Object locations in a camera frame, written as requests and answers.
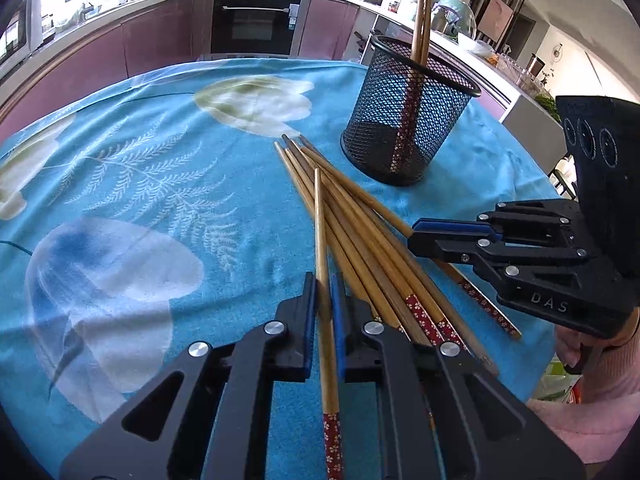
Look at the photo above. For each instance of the black built-in oven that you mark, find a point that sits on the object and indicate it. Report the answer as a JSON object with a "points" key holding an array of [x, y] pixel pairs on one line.
{"points": [[250, 25]]}

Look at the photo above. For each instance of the purple cabinet door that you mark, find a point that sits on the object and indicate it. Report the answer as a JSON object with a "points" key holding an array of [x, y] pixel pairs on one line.
{"points": [[325, 25]]}

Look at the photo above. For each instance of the purple base cabinets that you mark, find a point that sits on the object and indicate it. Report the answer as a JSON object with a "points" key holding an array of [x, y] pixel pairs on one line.
{"points": [[150, 35]]}

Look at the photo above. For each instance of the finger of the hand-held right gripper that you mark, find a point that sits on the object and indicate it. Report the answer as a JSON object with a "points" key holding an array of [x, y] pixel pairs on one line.
{"points": [[450, 249], [460, 227]]}

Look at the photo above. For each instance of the black mesh utensil holder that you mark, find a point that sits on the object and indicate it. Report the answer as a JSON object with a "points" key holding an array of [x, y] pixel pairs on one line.
{"points": [[380, 110]]}

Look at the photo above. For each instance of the blue floral tablecloth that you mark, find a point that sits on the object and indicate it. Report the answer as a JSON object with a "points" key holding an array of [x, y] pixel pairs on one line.
{"points": [[150, 160]]}

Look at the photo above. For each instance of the green mesh food cover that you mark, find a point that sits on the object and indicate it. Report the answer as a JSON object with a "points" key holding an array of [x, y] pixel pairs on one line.
{"points": [[452, 17]]}

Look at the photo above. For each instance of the bunch of wooden chopsticks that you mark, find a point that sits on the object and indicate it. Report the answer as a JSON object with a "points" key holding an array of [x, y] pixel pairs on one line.
{"points": [[350, 210]]}

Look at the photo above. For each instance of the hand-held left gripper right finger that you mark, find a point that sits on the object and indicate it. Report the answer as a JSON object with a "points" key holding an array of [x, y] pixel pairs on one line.
{"points": [[340, 320]]}

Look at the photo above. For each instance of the floral-end wooden chopstick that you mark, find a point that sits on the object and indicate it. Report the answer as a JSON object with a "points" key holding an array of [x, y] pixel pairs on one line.
{"points": [[419, 20], [426, 35], [322, 240]]}

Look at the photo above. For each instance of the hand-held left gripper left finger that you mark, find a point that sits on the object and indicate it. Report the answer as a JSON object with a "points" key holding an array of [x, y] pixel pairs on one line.
{"points": [[310, 320]]}

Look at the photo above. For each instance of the person's right hand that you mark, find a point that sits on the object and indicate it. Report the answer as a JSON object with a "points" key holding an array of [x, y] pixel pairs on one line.
{"points": [[567, 345]]}

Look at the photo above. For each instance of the person's right forearm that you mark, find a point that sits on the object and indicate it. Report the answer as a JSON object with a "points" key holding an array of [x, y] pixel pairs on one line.
{"points": [[610, 385]]}

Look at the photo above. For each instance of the green plastic bag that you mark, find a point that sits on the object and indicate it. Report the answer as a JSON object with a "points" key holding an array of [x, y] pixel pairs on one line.
{"points": [[560, 380]]}

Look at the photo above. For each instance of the silver microwave oven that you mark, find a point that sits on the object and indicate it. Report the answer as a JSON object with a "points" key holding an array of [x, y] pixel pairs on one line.
{"points": [[12, 30]]}

